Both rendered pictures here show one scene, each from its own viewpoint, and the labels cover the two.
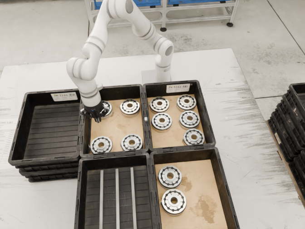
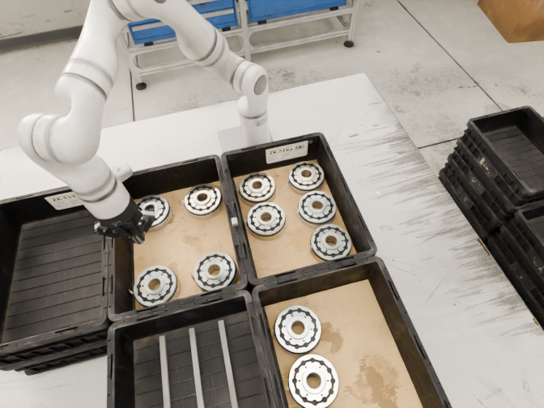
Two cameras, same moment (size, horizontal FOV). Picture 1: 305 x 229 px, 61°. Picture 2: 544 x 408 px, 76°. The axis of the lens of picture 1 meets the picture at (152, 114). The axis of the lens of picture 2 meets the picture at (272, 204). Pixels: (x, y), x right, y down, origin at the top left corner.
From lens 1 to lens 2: 0.37 m
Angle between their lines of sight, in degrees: 4
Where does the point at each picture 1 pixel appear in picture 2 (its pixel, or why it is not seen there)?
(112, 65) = (166, 129)
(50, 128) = (53, 265)
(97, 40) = (88, 67)
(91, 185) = (142, 371)
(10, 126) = not seen: outside the picture
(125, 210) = not seen: outside the picture
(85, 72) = (61, 144)
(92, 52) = (77, 96)
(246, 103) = (407, 162)
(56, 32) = not seen: hidden behind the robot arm
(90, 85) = (91, 173)
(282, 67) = (437, 97)
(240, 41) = (368, 66)
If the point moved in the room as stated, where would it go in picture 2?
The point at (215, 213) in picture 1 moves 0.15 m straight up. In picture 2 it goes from (398, 391) to (421, 382)
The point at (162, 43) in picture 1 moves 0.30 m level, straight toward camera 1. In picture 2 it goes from (246, 71) to (253, 153)
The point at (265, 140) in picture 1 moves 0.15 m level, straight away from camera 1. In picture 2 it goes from (452, 223) to (467, 189)
